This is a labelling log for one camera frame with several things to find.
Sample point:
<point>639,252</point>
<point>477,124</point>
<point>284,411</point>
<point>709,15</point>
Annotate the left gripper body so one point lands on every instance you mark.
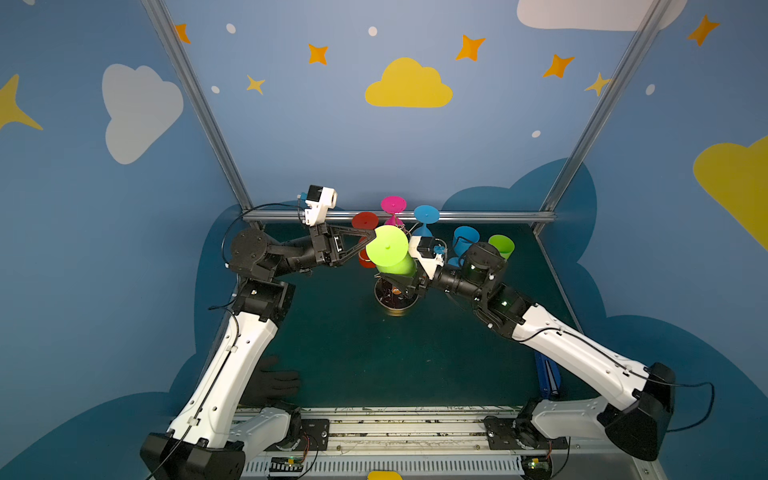
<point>324,243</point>

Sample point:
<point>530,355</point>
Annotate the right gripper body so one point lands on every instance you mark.
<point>417,279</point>

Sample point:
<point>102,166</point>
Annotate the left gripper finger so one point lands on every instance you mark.
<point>341,230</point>
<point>349,250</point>

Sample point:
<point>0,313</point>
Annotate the green wine glass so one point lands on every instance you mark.
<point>389,251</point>
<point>504,244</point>

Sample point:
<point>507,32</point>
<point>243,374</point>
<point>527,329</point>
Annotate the blue wine glass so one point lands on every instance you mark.
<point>425,215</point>
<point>463,238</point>

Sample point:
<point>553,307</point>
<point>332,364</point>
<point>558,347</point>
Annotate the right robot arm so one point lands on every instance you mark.
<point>634,402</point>

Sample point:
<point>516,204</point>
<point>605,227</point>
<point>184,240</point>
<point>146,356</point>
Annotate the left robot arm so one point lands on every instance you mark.
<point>202,442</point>

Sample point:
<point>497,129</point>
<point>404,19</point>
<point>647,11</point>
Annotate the pink wine glass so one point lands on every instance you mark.
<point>393,206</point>

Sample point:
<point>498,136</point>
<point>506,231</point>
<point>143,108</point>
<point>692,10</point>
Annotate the blue tool at table edge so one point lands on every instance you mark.
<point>549,377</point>

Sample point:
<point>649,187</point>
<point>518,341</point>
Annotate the black glove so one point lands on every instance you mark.
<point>267,385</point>

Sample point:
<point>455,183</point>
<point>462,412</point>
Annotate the yellow object at bottom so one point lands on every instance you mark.
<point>384,475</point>

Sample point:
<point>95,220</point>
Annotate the right circuit board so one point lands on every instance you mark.
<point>536,468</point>

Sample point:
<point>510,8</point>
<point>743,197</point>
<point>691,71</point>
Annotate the circuit board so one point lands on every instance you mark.
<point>286,466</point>
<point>536,468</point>

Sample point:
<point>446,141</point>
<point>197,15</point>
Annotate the left circuit board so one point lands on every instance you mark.
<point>286,466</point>

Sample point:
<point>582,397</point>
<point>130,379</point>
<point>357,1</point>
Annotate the rear frame bar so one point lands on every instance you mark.
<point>469,217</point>

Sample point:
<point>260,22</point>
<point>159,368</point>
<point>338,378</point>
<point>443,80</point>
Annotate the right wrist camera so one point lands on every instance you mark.
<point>428,253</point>

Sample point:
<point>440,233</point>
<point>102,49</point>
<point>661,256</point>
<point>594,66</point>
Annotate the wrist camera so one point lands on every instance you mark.
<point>316,203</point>
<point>428,253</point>

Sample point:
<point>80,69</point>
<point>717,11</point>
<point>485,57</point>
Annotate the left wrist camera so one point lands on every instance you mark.
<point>316,203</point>

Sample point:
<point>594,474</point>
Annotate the gold wire glass rack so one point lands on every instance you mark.
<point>392,296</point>

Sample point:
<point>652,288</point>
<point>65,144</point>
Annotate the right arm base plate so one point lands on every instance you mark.
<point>504,434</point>

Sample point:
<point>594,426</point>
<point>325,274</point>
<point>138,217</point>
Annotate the aluminium rail base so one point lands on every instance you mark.
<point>437,443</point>

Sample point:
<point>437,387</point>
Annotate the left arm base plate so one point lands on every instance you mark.
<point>306,434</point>

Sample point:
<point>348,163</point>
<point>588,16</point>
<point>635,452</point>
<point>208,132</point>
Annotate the left frame post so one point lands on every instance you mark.
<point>161,20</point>

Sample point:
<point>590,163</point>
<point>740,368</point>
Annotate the frame post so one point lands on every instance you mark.
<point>161,20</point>
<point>633,56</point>

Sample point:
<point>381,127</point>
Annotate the right frame post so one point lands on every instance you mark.
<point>633,56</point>

